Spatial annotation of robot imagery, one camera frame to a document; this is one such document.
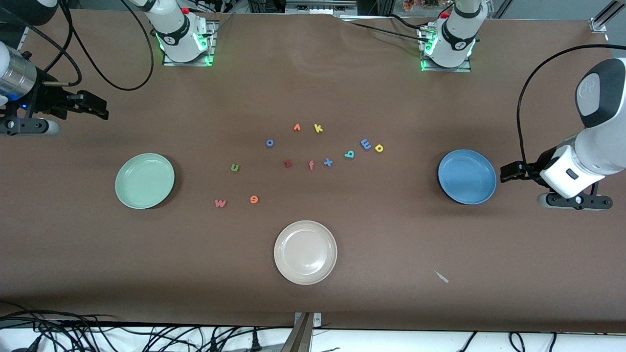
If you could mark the grey metal box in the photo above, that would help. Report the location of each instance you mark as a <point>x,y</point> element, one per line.
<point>318,7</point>

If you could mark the orange decorative object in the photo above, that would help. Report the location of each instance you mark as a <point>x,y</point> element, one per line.
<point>420,4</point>

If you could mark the beige plate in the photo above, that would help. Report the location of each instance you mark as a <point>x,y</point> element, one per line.
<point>305,252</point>

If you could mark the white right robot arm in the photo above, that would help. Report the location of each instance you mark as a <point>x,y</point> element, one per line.
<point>176,29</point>

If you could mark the light green plate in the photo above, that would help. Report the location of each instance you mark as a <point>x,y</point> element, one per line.
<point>145,181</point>

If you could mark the metal table bracket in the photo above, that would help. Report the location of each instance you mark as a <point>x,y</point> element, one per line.
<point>303,337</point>

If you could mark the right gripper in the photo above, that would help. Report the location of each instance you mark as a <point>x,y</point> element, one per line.
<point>48,99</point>

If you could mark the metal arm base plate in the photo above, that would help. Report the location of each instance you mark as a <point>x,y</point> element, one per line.
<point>168,62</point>
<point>464,70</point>

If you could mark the blue plate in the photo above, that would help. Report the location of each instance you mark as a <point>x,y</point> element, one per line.
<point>467,177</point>

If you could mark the teal foam letter a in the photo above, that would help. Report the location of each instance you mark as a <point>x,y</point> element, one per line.
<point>350,156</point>

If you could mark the pink foam letter w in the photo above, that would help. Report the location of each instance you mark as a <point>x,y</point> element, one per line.
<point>220,204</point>

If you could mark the small white paper scrap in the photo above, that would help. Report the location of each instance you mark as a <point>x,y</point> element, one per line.
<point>441,276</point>

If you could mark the black power plug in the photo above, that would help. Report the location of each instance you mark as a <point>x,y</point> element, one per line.
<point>254,342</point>

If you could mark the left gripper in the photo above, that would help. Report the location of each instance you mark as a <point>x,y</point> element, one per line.
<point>530,171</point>

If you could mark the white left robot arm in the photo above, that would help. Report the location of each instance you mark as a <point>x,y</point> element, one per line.
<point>604,151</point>

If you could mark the blue foam letter E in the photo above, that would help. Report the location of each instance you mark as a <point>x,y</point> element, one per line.
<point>366,144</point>

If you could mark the aluminium frame profile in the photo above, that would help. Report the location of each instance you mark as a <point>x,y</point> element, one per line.
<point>599,22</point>

